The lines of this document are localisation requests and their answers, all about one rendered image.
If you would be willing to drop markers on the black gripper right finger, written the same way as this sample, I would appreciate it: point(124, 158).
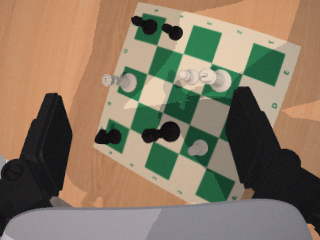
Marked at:
point(259, 159)

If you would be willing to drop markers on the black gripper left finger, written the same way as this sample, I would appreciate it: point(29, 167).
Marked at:
point(41, 167)

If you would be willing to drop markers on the green and white chessboard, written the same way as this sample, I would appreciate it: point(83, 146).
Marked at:
point(260, 61)

